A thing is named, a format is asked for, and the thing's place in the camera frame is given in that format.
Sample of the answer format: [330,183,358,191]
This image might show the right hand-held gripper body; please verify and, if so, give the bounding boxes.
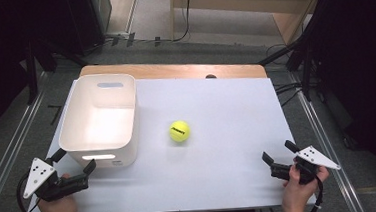
[268,144,343,187]

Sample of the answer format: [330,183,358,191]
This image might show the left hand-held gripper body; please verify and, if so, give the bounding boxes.
[20,153,91,205]

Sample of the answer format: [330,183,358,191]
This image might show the white plastic storage bin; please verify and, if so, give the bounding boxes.
[54,70,144,172]

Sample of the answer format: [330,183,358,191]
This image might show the yellow tennis ball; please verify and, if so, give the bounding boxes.
[168,119,193,144]

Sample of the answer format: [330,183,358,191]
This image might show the person's right hand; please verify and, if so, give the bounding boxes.
[278,162,334,212]

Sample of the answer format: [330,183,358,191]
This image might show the white table board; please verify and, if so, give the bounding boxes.
[16,63,317,212]

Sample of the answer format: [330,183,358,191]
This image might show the black metal stand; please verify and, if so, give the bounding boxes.
[254,0,334,106]
[20,36,60,105]

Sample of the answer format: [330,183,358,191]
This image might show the wooden table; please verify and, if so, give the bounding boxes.
[78,52,269,92]

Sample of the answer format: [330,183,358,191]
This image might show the dark cabinet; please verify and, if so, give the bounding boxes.
[63,0,116,57]

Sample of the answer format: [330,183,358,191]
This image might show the wooden shelf unit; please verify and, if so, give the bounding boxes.
[168,0,330,54]

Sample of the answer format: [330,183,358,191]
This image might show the metal floor rail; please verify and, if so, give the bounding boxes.
[288,68,367,212]
[0,90,56,212]

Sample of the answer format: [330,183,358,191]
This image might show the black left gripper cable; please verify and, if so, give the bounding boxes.
[14,170,52,212]

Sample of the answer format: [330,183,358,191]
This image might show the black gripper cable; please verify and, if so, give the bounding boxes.
[303,174,327,212]
[14,170,52,212]

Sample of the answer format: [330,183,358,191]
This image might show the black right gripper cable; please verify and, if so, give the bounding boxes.
[303,174,327,212]

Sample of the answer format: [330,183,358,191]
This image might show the black floor cables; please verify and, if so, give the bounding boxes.
[264,42,307,108]

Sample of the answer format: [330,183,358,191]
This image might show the hanging black cable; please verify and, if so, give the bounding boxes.
[168,0,197,44]

